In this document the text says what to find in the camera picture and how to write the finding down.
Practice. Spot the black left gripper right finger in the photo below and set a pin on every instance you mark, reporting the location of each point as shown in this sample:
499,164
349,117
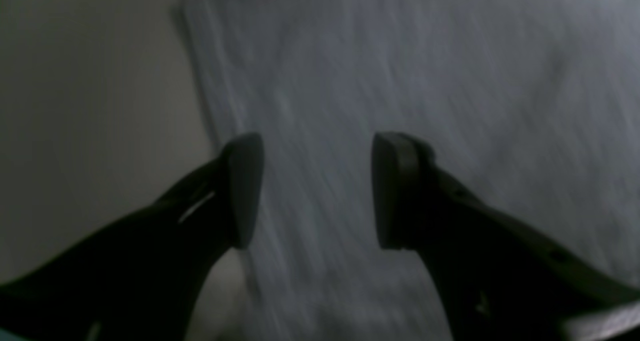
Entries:
498,279

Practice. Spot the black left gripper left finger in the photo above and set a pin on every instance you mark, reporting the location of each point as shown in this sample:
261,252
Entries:
139,278

